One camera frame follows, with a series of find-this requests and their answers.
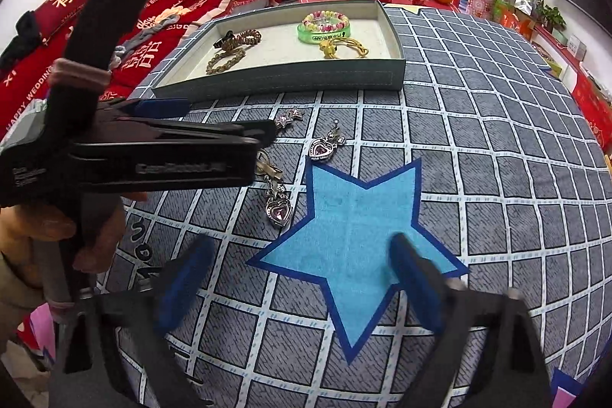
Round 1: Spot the potted green plant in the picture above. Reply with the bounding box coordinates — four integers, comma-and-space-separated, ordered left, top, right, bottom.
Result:
533, 0, 567, 33

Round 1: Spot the grey checked mat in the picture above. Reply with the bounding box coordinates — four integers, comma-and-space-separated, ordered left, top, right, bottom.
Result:
96, 4, 612, 408

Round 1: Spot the silver star brooch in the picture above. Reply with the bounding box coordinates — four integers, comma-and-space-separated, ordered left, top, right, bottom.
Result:
275, 109, 306, 132

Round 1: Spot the red gift carton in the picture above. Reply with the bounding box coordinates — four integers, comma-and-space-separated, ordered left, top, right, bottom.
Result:
571, 73, 612, 132

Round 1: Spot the black cloth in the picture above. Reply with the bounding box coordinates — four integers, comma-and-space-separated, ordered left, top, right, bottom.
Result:
0, 13, 46, 69

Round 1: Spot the orange and green bag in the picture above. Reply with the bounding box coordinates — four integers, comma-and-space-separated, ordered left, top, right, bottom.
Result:
492, 0, 531, 36

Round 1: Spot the brown braided bracelet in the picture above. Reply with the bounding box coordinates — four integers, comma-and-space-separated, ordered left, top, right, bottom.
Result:
205, 47, 247, 75

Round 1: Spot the shallow grey-green tray box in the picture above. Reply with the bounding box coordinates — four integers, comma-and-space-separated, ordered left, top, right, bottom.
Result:
152, 1, 407, 100

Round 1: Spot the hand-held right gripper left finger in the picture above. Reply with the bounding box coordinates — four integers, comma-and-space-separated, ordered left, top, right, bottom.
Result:
62, 233, 218, 408

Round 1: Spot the large red printed pillow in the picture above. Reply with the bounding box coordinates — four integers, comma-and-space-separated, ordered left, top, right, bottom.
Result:
36, 0, 103, 41

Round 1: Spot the grey and white knotted cloth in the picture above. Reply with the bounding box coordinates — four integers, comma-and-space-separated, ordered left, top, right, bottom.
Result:
110, 13, 185, 69

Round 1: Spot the pastel bead bracelet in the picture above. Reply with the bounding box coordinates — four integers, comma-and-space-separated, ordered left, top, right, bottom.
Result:
301, 9, 351, 33

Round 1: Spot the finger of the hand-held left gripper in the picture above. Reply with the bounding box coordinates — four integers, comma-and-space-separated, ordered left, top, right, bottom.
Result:
115, 99, 193, 120
119, 119, 279, 195

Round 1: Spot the sofa with red printed cover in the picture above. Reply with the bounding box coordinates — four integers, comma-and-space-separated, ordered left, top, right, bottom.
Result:
0, 0, 283, 141

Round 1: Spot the silver heart pendant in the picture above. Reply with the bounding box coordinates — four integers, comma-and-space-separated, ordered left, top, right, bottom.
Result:
264, 179, 292, 229
308, 119, 347, 163

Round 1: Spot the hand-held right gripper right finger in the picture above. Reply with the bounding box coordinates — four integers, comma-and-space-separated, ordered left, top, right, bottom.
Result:
388, 232, 550, 408

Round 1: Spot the black hair claw clip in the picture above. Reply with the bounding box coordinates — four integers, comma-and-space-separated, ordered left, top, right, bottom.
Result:
213, 30, 240, 50

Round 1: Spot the green translucent bangle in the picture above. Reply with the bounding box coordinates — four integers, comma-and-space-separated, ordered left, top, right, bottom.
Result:
297, 20, 355, 46

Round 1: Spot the gold and silver keychain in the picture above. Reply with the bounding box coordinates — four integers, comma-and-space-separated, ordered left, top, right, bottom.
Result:
256, 149, 284, 180

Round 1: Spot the gold knotted cord bracelet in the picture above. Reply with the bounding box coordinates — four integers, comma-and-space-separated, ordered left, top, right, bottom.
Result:
319, 37, 370, 59

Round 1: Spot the person's left hand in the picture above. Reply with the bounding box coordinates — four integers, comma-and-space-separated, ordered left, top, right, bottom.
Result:
0, 192, 150, 294

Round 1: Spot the brown spiral hair tie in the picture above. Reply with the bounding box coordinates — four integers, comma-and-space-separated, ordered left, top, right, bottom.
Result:
222, 29, 263, 51

